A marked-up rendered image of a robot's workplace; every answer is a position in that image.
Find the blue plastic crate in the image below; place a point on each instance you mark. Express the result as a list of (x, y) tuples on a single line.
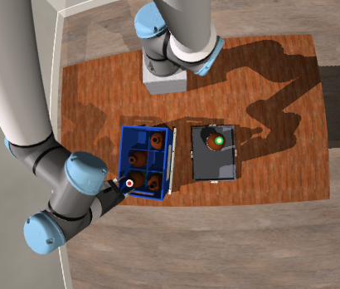
[(138, 138)]

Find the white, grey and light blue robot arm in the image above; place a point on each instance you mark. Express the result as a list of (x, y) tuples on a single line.
[(75, 179)]

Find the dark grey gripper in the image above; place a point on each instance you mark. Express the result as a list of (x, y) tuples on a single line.
[(108, 197)]

